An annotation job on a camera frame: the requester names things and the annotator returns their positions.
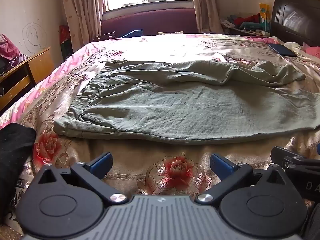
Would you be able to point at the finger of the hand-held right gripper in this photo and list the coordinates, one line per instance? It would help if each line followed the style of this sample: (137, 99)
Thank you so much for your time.
(282, 155)

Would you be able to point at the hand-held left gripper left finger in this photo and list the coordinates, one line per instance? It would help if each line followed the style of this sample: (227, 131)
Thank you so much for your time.
(103, 163)

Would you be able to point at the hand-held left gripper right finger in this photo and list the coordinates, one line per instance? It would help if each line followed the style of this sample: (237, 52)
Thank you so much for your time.
(220, 165)

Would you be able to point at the green pants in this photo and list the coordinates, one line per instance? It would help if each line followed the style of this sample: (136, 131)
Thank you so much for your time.
(162, 105)

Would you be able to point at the black cloth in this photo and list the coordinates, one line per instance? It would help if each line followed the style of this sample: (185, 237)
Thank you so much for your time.
(13, 150)

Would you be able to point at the dark blue notebook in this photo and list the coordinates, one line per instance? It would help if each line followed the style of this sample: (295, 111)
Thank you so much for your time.
(281, 50)

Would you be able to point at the pink pillow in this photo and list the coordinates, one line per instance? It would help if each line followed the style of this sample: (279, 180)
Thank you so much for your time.
(312, 51)

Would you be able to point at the wooden desk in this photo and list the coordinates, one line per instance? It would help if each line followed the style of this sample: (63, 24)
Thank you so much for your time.
(37, 65)

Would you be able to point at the dark wooden chair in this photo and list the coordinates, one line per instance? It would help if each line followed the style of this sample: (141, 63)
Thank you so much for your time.
(105, 35)

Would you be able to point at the floral bedspread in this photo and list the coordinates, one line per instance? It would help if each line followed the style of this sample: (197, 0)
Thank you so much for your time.
(175, 46)

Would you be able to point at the red bag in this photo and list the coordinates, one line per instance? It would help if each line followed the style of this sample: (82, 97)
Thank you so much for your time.
(65, 37)

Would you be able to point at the blue cloth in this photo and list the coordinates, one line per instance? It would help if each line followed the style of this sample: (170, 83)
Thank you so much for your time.
(131, 33)

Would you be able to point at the dark wooden headboard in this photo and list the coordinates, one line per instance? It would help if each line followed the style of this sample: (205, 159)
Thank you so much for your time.
(295, 17)

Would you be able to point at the pile of clothes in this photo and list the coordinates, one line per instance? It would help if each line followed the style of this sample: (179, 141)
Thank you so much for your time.
(246, 21)

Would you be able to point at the yellow package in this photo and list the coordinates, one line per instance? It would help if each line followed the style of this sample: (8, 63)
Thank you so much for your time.
(264, 16)

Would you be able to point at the pink patterned cloth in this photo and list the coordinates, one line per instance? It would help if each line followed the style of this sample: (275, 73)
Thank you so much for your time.
(8, 48)

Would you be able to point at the purple sofa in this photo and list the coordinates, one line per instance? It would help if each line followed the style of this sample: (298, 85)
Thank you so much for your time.
(150, 21)

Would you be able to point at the beige floral curtain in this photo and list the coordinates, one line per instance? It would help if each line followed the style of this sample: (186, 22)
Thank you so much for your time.
(80, 10)
(206, 5)

